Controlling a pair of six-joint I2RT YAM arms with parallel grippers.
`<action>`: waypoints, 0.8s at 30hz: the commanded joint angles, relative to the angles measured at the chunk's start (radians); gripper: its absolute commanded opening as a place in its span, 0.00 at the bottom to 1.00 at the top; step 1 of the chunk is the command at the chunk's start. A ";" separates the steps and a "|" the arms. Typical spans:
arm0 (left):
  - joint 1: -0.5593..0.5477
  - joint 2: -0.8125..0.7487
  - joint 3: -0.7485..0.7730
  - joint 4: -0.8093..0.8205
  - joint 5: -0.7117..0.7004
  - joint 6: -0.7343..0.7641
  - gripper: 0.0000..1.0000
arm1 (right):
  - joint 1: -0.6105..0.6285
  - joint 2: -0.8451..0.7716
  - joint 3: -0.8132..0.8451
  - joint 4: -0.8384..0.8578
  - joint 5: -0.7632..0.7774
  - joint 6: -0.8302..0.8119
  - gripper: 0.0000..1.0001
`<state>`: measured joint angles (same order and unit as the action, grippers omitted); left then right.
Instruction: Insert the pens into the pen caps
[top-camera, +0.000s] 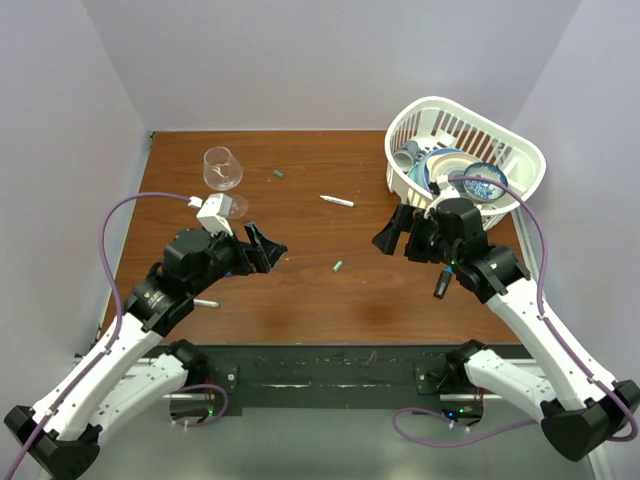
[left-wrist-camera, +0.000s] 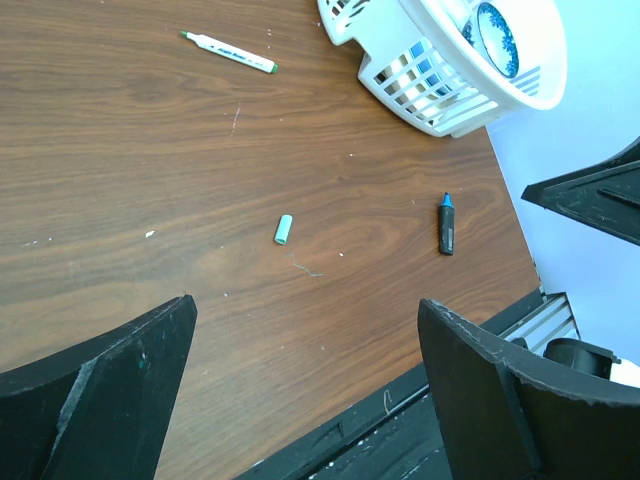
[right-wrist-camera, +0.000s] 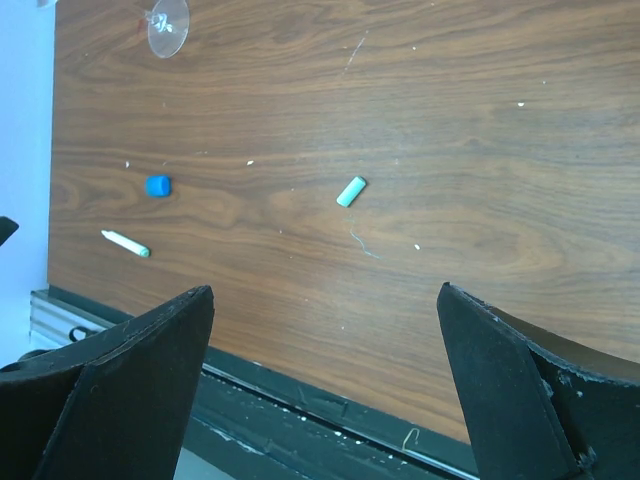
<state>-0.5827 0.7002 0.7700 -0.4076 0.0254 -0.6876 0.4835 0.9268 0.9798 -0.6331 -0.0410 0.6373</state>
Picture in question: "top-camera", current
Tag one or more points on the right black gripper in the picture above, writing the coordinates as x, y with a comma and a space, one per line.
409, 219

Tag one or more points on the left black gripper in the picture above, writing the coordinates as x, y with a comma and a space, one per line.
267, 251

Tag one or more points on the black marker pen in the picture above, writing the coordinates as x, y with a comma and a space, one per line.
443, 283

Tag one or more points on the white pen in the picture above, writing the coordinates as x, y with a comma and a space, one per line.
338, 201
206, 303

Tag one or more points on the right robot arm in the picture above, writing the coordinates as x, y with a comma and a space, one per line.
578, 404

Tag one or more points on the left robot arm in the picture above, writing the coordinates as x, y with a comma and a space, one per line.
66, 429

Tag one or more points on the light blue plate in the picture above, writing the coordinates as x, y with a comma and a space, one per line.
419, 173

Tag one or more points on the grey mug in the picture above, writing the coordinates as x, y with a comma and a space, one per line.
407, 155

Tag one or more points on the beige blue plate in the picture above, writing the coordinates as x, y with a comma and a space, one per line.
450, 162

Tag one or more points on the clear wine glass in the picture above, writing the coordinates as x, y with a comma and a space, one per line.
222, 172

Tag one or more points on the blue patterned bowl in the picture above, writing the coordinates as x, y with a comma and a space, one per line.
484, 182

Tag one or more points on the white plastic dish basket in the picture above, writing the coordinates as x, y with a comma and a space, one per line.
435, 137

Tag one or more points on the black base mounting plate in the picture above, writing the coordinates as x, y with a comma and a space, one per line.
329, 377

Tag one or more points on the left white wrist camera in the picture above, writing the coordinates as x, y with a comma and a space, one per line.
214, 213

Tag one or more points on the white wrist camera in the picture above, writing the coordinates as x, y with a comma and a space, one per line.
442, 190
214, 213

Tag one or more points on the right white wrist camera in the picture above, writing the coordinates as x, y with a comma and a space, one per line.
442, 190

